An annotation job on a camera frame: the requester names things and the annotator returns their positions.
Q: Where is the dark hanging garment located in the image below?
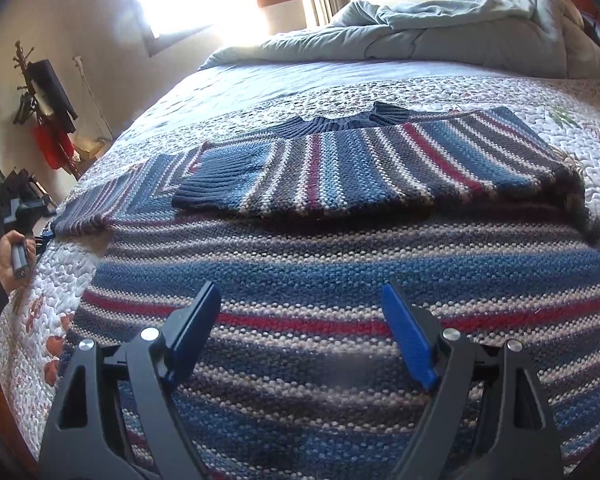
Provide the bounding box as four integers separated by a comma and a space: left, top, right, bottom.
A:
30, 60, 79, 133

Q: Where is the wooden coat rack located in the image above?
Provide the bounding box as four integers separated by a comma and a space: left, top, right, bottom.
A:
12, 40, 81, 181

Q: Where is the grey-blue comforter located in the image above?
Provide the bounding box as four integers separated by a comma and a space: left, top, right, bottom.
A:
198, 0, 600, 81

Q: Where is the floral quilted bedspread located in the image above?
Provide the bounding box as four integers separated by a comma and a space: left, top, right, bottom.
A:
0, 60, 600, 461

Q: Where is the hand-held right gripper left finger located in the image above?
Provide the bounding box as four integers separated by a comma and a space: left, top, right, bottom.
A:
39, 281, 222, 480

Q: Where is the person's left hand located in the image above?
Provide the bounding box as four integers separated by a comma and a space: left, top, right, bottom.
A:
0, 230, 37, 294

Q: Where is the striped knit sweater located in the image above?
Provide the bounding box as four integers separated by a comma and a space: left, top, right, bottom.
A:
50, 101, 600, 480

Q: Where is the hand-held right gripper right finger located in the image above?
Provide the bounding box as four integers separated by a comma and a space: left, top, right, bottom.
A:
382, 281, 566, 480

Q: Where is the white wall cable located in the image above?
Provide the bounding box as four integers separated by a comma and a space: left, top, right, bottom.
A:
72, 55, 113, 141

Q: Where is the wooden bed frame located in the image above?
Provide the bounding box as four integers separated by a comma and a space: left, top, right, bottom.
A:
0, 380, 38, 480

